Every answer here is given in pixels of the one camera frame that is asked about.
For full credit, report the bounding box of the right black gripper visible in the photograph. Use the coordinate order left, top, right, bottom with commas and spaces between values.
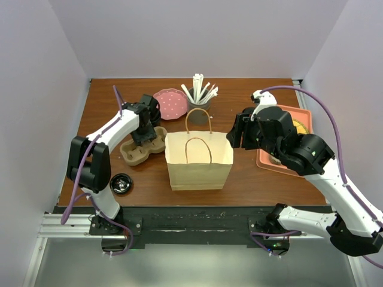
226, 112, 282, 159

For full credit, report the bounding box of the cardboard two-cup carrier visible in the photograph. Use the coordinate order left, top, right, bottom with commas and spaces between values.
120, 126, 167, 166

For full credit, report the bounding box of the beige paper bag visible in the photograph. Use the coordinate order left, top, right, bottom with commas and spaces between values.
165, 117, 233, 191

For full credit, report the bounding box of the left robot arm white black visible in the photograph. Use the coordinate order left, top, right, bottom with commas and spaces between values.
66, 94, 161, 234

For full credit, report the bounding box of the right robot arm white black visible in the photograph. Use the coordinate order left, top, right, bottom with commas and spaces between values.
226, 106, 382, 257

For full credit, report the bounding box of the orange plastic tray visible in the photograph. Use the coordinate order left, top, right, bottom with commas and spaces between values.
256, 105, 313, 178

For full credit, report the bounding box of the pink polka dot plate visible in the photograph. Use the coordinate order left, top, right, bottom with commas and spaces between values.
153, 88, 187, 120

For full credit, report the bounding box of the grey utensil holder can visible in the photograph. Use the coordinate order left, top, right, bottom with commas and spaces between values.
187, 98, 211, 126

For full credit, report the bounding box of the white wrapped straws bundle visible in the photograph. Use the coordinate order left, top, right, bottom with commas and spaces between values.
181, 74, 218, 105

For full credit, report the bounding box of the black cup lid on table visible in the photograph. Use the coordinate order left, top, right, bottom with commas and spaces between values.
110, 173, 133, 196

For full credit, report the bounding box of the yellow woven coaster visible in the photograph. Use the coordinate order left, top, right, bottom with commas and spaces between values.
293, 119, 309, 135

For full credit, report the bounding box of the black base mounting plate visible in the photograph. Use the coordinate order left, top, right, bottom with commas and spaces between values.
90, 206, 292, 251

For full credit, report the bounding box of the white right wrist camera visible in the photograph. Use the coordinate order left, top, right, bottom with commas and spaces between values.
250, 90, 277, 121

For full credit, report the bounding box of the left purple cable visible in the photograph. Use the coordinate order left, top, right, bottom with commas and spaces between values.
59, 85, 124, 225

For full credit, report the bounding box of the purple cable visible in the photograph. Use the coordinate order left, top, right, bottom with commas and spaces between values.
260, 86, 383, 270
59, 85, 124, 225

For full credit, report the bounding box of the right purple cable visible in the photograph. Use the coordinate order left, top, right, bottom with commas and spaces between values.
260, 86, 383, 270

